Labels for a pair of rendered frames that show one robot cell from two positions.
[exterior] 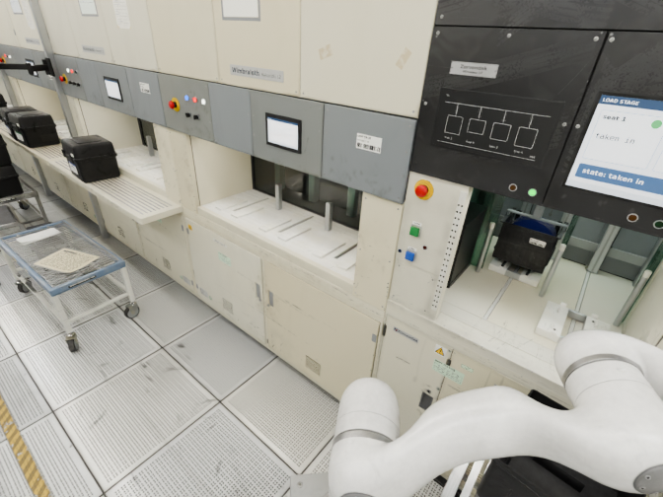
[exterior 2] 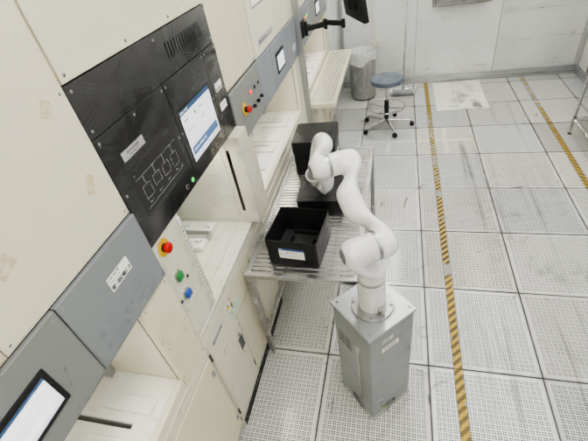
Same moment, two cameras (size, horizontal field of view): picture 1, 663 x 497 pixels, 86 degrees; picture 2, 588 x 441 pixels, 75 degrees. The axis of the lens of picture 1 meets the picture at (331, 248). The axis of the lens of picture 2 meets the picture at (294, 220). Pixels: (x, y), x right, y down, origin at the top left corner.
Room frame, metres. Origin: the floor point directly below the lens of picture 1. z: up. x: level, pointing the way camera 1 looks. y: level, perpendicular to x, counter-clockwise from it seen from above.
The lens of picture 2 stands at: (0.97, 0.85, 2.20)
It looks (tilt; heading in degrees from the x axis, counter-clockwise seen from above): 39 degrees down; 252
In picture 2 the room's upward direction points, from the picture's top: 11 degrees counter-clockwise
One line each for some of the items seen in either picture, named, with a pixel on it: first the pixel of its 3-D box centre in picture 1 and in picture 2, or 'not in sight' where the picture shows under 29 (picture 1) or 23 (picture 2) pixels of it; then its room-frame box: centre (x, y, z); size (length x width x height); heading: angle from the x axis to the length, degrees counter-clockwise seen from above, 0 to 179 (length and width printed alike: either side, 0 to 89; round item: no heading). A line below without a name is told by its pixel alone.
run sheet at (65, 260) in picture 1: (66, 259); not in sight; (1.85, 1.67, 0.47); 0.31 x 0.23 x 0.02; 74
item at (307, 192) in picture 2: not in sight; (323, 192); (0.18, -0.91, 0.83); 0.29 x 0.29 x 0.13; 55
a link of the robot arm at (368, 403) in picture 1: (364, 444); (363, 260); (0.41, -0.09, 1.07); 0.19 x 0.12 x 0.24; 172
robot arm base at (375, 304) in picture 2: not in sight; (371, 291); (0.38, -0.09, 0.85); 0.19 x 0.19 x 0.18
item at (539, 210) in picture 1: (530, 234); not in sight; (1.42, -0.88, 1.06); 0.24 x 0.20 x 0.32; 53
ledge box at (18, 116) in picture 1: (34, 128); not in sight; (3.19, 2.73, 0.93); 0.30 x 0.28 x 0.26; 56
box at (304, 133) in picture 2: not in sight; (317, 148); (0.01, -1.32, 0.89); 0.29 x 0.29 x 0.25; 55
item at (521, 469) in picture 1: (559, 475); (299, 236); (0.49, -0.60, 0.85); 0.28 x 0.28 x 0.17; 48
